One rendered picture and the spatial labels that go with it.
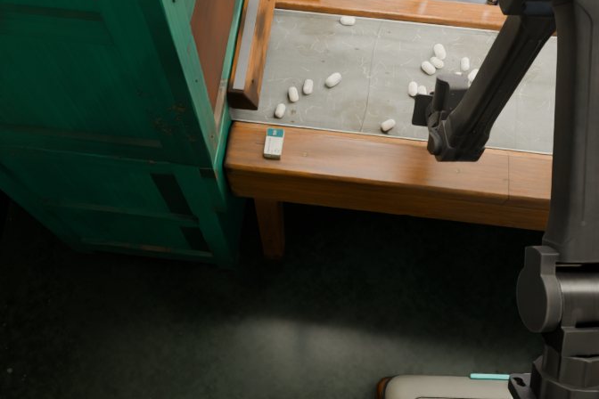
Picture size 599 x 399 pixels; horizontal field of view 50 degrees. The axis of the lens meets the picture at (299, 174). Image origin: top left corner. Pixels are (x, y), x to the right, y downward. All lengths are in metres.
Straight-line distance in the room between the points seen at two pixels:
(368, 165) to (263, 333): 0.84
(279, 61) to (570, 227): 0.87
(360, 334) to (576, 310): 1.28
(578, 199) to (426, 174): 0.61
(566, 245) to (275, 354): 1.34
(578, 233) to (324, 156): 0.68
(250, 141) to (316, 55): 0.27
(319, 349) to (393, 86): 0.89
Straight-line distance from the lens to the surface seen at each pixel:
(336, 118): 1.40
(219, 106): 1.27
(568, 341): 0.79
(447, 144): 1.10
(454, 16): 1.55
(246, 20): 1.39
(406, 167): 1.34
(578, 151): 0.77
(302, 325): 2.01
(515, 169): 1.39
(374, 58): 1.48
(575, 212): 0.78
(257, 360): 2.00
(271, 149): 1.32
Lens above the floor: 1.98
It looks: 68 degrees down
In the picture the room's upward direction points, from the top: straight up
